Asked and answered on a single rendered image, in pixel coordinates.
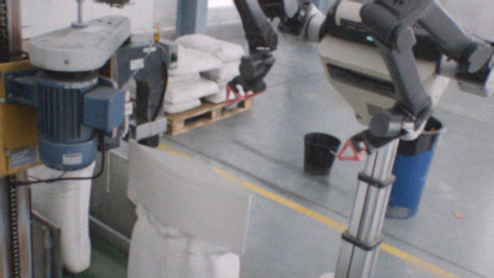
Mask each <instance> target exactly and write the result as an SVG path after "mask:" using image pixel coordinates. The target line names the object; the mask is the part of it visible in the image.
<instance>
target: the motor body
mask: <svg viewBox="0 0 494 278"><path fill-rule="evenodd" d="M96 88H98V75H97V74H96V73H95V72H93V73H92V74H91V75H90V76H88V77H86V78H82V79H74V80H65V79H57V78H53V77H50V76H47V75H45V74H44V73H43V70H41V71H39V72H38V73H37V82H36V93H37V118H38V129H39V131H40V132H39V134H38V139H39V158H40V160H41V161H42V163H43V164H44V165H45V166H46V167H47V168H51V169H53V170H57V171H78V170H81V169H84V168H87V167H89V166H90V165H91V164H92V163H93V162H94V161H95V160H96V157H97V146H98V144H99V143H98V133H97V132H96V131H94V130H93V128H92V127H86V126H84V125H83V96H84V95H85V94H86V93H88V92H90V91H91V90H93V89H96Z"/></svg>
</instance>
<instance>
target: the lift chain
mask: <svg viewBox="0 0 494 278"><path fill-rule="evenodd" d="M6 2H7V0H0V51H1V53H0V60H1V64H3V63H10V56H9V53H8V51H9V42H8V17H7V14H8V11H7V4H6ZM2 8H3V10H2ZM2 15H3V17H2ZM2 21H4V23H2ZM3 26H4V28H3ZM3 32H4V33H5V34H4V35H3V34H2V33H3ZM4 39H5V41H4ZM4 45H5V47H3V46H4ZM5 57H6V59H4V58H5ZM11 177H12V178H11ZM7 181H8V201H9V204H8V209H9V211H10V213H9V220H10V229H11V232H10V236H11V247H12V266H13V267H12V274H13V277H12V278H21V276H20V266H19V265H20V258H19V239H18V237H19V231H18V228H19V227H18V222H17V220H18V213H17V203H16V201H17V195H16V193H15V192H16V186H14V187H12V186H11V184H12V183H14V182H15V173H13V174H10V175H7ZM11 187H12V188H11ZM12 197H13V198H12ZM12 202H13V203H12ZM13 206H14V207H13ZM13 216H14V217H13ZM13 226H14V227H13ZM14 234H15V235H14ZM14 244H15V245H14ZM16 270H17V271H16ZM16 274H17V275H16Z"/></svg>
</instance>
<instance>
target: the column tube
mask: <svg viewBox="0 0 494 278"><path fill-rule="evenodd" d="M6 4H7V11H8V14H7V17H8V42H9V51H8V53H9V56H10V63H14V62H20V61H23V48H22V10H21V0H7V2H6ZM20 180H22V181H23V182H27V181H28V169H25V170H23V171H18V172H16V173H15V181H20ZM15 193H16V195H17V201H16V203H17V213H18V220H17V222H18V227H19V228H18V231H19V237H18V239H19V258H20V265H19V266H20V276H21V278H32V257H31V238H30V219H29V185H20V186H16V192H15ZM8 204H9V201H8V181H7V175H6V176H5V177H3V178H0V278H12V277H13V274H12V267H13V266H12V247H11V236H10V232H11V229H10V220H9V213H10V211H9V209H8Z"/></svg>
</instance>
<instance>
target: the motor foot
mask: <svg viewBox="0 0 494 278"><path fill-rule="evenodd" d="M41 70H42V68H41V67H38V68H32V69H22V70H16V71H11V72H7V73H5V97H6V103H8V104H13V103H20V102H21V103H27V104H31V105H35V106H37V93H36V82H37V73H38V72H39V71H41Z"/></svg>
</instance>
